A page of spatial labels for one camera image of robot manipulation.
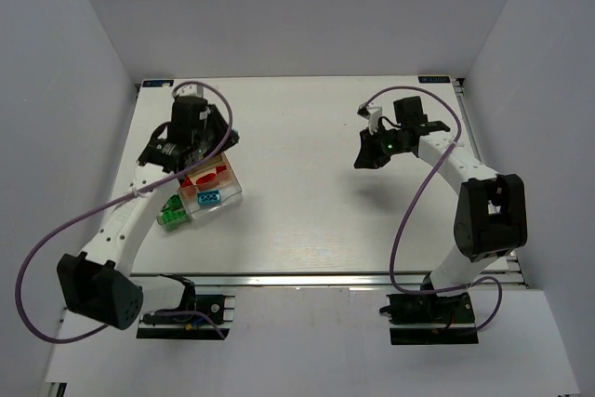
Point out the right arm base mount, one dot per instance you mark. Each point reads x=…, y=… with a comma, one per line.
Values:
x=430, y=320

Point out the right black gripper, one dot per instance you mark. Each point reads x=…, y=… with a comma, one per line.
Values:
x=373, y=148

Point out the blue corner label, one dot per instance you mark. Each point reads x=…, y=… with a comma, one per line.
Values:
x=434, y=79
x=157, y=83

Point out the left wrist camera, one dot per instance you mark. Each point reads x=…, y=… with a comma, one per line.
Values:
x=188, y=90

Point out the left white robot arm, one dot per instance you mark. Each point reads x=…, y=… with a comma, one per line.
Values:
x=95, y=283

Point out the clear plastic sorting tray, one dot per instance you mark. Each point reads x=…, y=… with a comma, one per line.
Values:
x=226, y=182

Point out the right blue corner label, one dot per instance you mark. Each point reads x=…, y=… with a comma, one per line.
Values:
x=434, y=79

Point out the long cyan lego brick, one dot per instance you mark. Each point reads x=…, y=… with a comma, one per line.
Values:
x=209, y=198

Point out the long green lego brick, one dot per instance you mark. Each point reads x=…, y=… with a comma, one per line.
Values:
x=172, y=215

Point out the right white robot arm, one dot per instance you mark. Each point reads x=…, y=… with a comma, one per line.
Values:
x=490, y=219

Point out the curved red lego piece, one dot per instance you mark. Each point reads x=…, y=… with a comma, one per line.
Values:
x=206, y=178

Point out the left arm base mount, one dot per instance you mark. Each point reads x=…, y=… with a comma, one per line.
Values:
x=175, y=307

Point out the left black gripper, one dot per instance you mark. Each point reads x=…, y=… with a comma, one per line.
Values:
x=218, y=135

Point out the left blue corner label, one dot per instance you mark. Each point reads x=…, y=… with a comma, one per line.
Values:
x=157, y=83

